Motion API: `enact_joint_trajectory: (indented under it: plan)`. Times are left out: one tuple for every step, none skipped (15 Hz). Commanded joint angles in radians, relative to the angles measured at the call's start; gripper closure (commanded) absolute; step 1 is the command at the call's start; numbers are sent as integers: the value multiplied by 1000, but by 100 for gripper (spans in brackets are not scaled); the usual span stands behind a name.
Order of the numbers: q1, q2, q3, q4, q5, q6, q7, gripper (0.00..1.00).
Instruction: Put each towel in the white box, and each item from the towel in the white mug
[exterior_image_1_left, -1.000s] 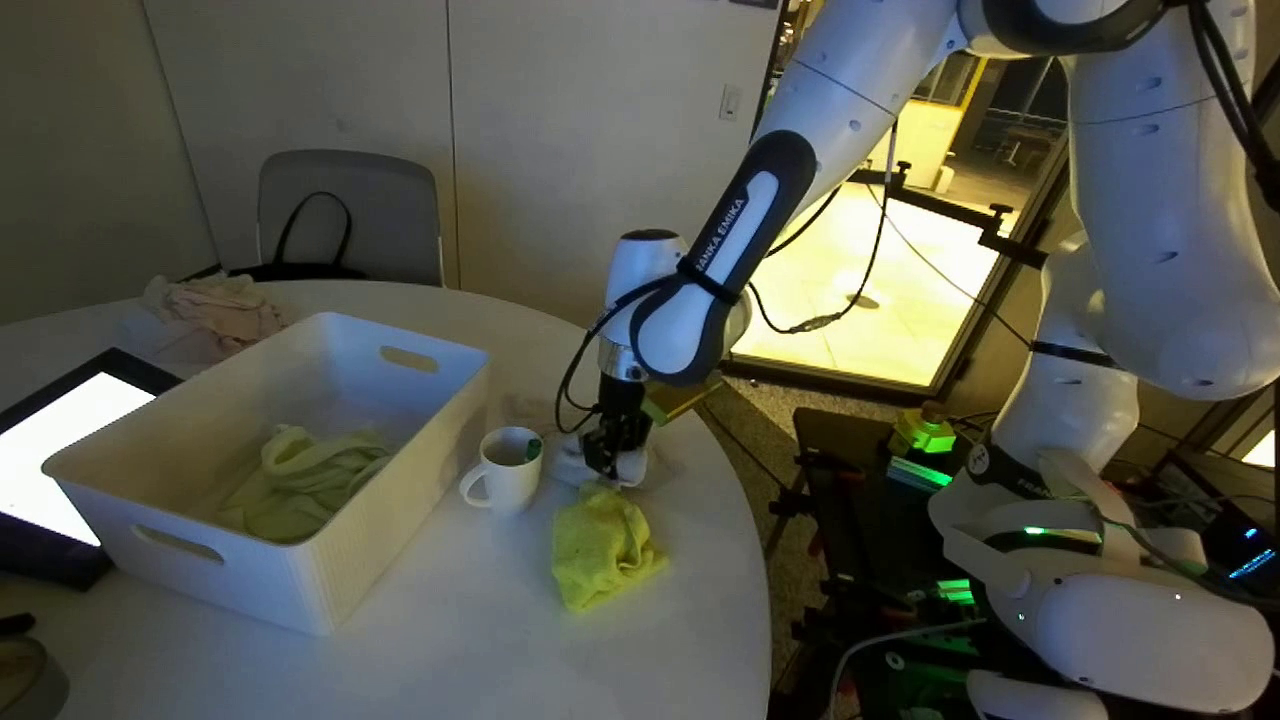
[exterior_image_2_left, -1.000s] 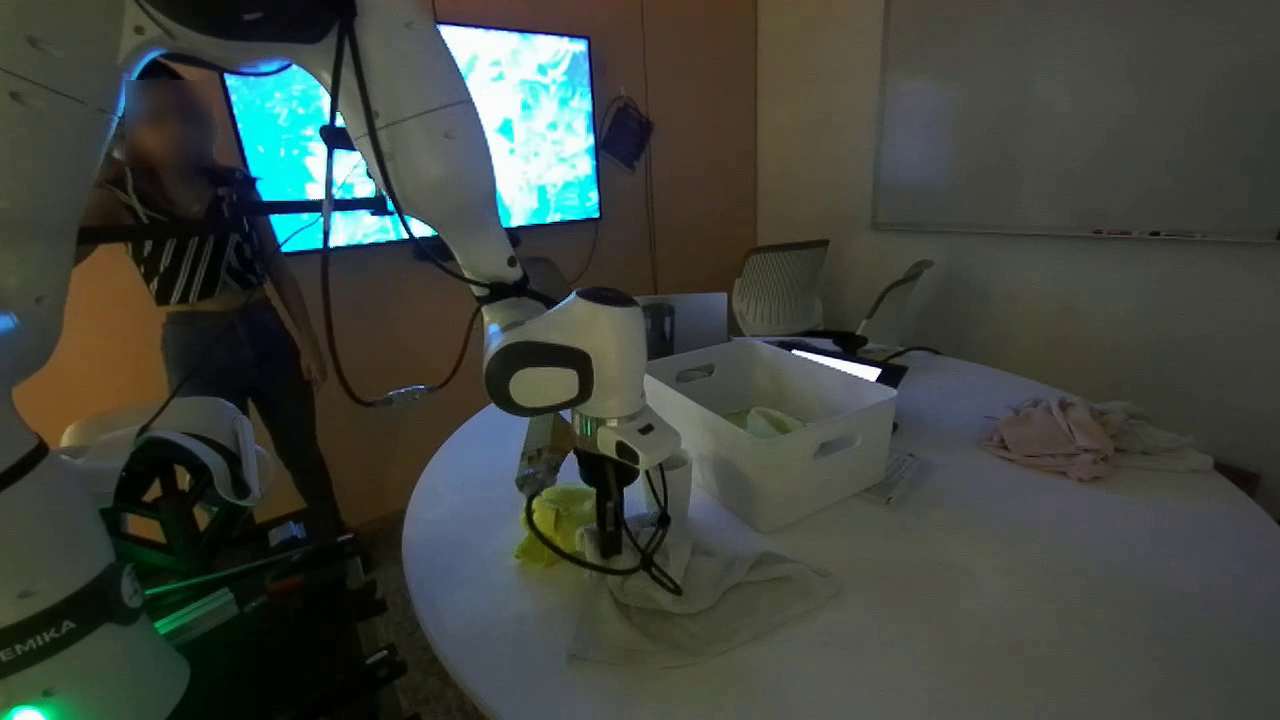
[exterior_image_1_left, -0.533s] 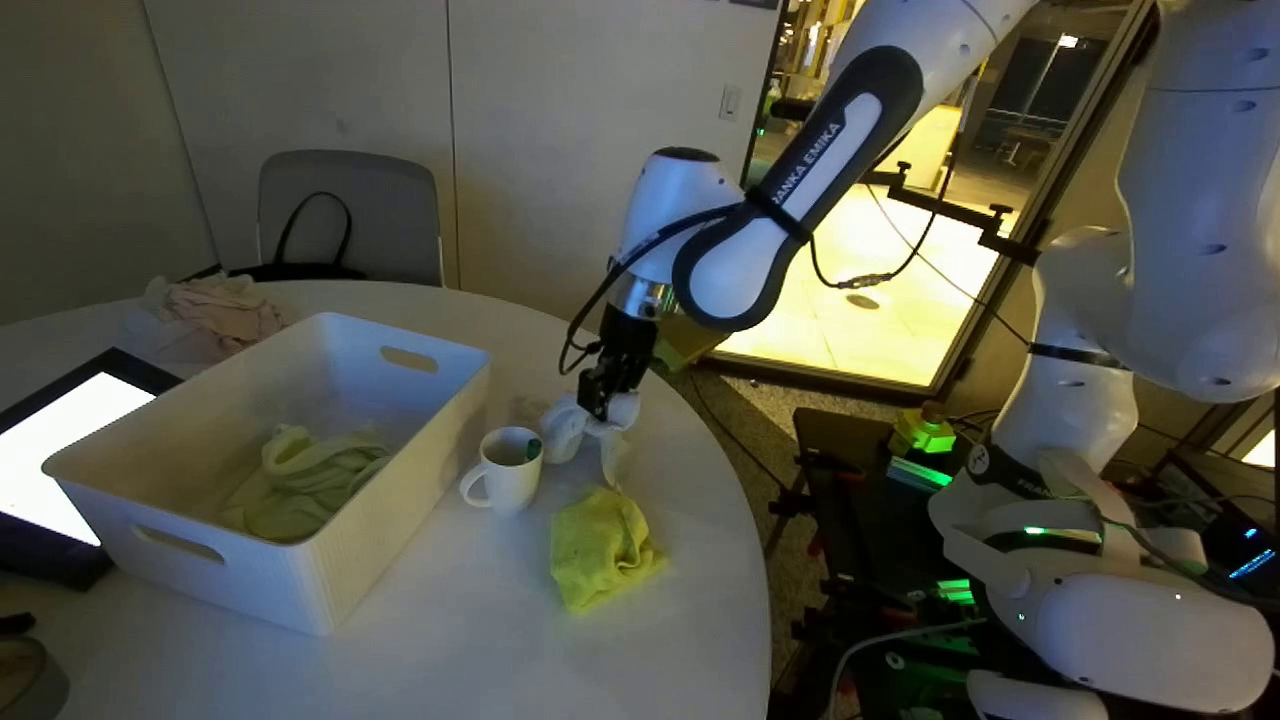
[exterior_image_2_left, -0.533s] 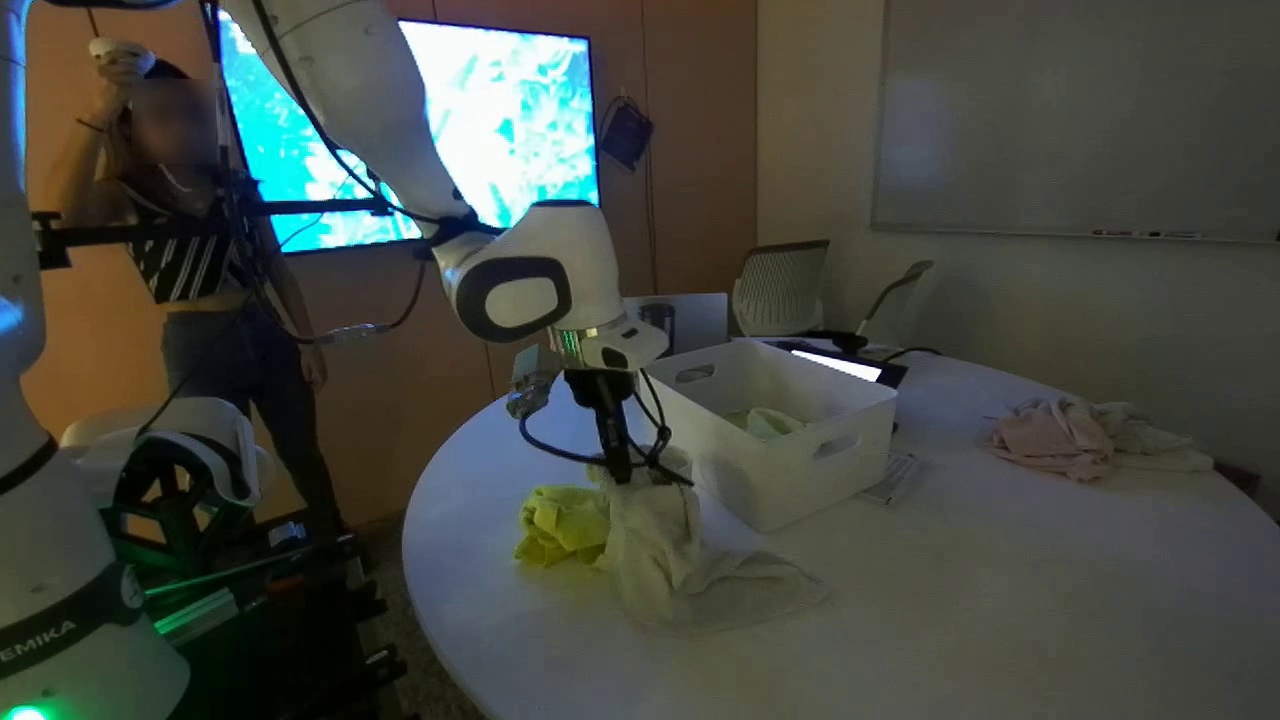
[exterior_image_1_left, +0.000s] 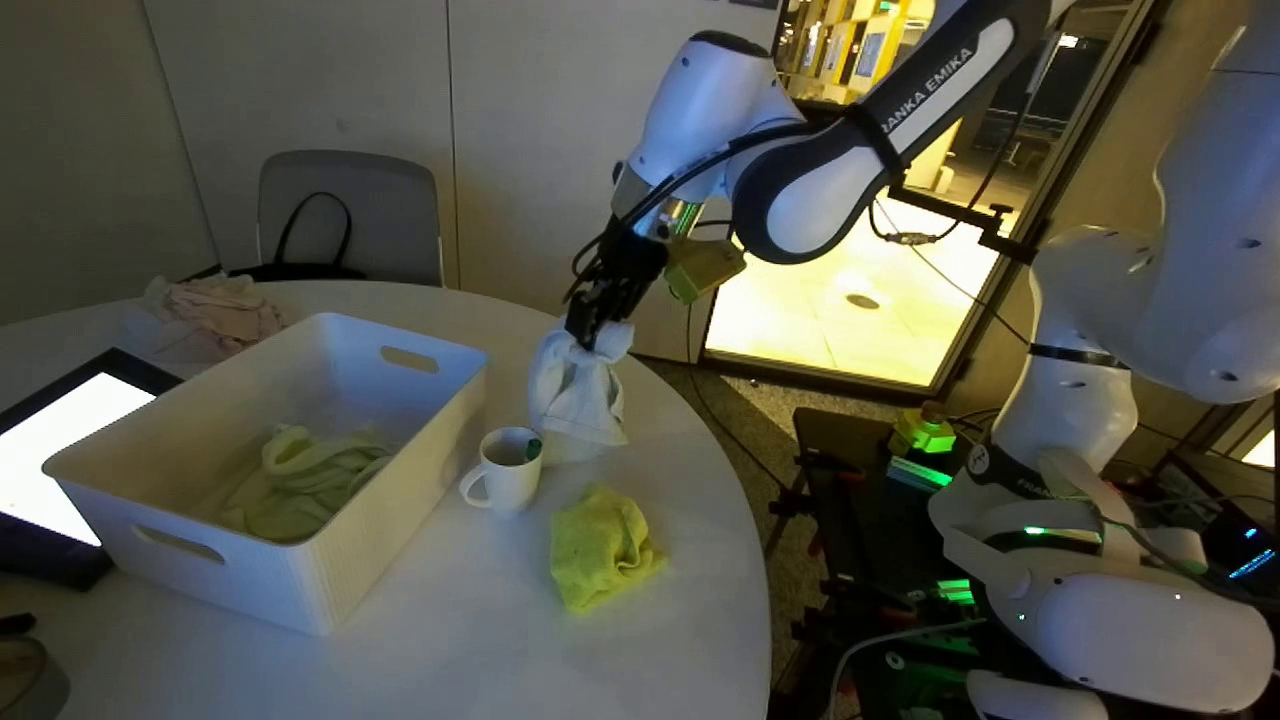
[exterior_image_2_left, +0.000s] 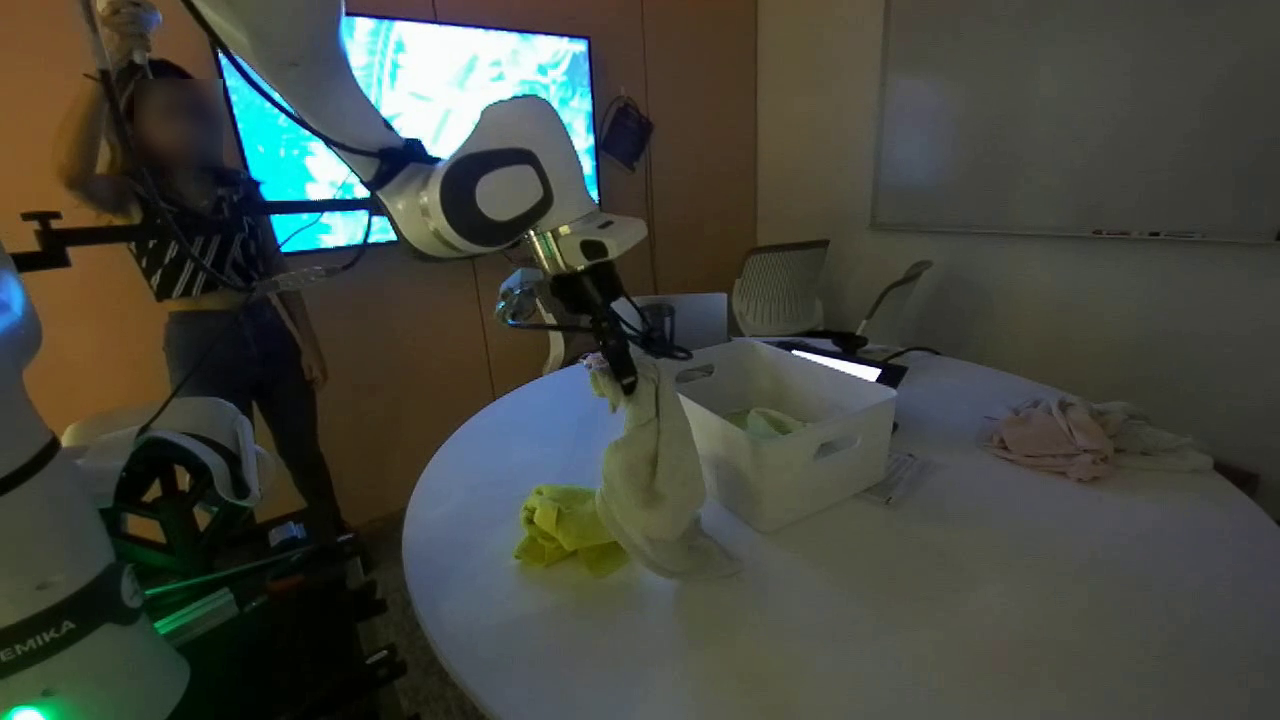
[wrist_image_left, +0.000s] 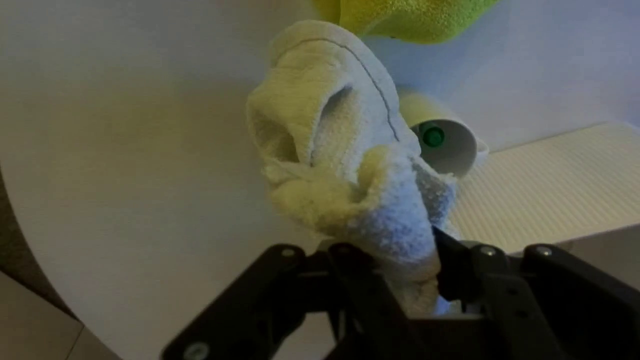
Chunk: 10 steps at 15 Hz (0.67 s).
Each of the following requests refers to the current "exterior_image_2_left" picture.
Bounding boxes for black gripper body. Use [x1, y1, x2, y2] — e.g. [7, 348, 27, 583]
[544, 259, 633, 335]

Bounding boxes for white beige towel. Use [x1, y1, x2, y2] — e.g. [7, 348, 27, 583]
[590, 356, 744, 583]

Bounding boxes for pale yellow-green towel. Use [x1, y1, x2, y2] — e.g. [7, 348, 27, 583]
[735, 402, 811, 445]

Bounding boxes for bright yellow towel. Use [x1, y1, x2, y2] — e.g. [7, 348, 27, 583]
[512, 480, 638, 580]

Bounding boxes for white plastic storage box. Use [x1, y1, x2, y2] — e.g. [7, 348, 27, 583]
[649, 331, 900, 536]

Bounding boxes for white waste bin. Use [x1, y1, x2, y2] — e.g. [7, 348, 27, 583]
[638, 286, 735, 359]

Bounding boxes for grey office chair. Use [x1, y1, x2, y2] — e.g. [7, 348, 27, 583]
[852, 256, 942, 359]
[727, 235, 837, 338]

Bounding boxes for black tablet lit screen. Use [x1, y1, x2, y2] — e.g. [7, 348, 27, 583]
[767, 331, 913, 390]

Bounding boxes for person in striped top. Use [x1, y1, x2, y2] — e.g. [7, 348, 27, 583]
[58, 0, 351, 540]

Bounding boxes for black equipment cart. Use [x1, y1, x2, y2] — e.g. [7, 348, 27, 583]
[99, 499, 411, 720]

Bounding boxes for pink crumpled cloth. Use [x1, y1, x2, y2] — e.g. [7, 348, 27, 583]
[985, 390, 1129, 489]

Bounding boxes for white crumpled cloth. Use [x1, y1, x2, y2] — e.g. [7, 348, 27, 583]
[1101, 397, 1222, 480]

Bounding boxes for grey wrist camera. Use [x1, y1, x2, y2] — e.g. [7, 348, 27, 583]
[491, 262, 561, 331]

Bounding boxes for small black wall box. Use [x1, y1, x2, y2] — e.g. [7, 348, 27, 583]
[596, 97, 661, 171]

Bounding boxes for wall television screen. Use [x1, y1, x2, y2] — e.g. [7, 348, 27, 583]
[212, 9, 607, 259]

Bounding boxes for white round device black ring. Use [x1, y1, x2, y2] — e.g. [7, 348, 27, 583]
[61, 390, 282, 540]

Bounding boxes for wall whiteboard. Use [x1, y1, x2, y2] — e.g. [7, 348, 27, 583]
[867, 0, 1280, 253]

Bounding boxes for black camera stand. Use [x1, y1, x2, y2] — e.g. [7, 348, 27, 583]
[0, 197, 401, 275]

